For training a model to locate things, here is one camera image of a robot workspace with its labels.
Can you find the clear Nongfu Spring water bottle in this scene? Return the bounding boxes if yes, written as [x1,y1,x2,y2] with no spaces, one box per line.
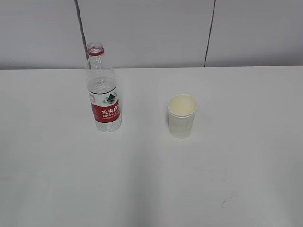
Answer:
[85,42,122,132]

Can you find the white paper cup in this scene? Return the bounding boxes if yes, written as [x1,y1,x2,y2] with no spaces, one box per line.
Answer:
[167,94,197,139]

